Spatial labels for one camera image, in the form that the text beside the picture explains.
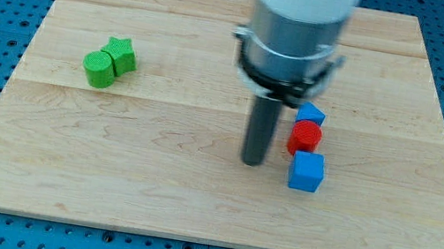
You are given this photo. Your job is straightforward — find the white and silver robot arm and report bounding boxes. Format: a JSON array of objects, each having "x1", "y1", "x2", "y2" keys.
[{"x1": 235, "y1": 0, "x2": 360, "y2": 108}]

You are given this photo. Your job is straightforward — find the green star block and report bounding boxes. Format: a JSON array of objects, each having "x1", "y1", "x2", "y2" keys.
[{"x1": 101, "y1": 36, "x2": 137, "y2": 77}]

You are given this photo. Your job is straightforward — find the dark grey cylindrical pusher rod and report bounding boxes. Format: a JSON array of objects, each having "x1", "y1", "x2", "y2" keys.
[{"x1": 241, "y1": 96, "x2": 282, "y2": 166}]

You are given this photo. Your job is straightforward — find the light wooden board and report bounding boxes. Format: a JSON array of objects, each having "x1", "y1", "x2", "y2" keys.
[{"x1": 0, "y1": 0, "x2": 444, "y2": 249}]

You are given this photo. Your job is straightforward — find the red cylinder block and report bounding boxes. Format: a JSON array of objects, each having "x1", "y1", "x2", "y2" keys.
[{"x1": 286, "y1": 120, "x2": 323, "y2": 155}]

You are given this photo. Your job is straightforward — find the blue triangle block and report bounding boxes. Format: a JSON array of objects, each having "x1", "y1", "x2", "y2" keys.
[{"x1": 295, "y1": 102, "x2": 326, "y2": 126}]

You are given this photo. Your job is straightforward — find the blue cube block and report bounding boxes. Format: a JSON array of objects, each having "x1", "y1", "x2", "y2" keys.
[{"x1": 288, "y1": 150, "x2": 325, "y2": 192}]

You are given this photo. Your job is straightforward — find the green cylinder block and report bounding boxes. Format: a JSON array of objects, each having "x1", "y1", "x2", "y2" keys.
[{"x1": 82, "y1": 51, "x2": 115, "y2": 89}]

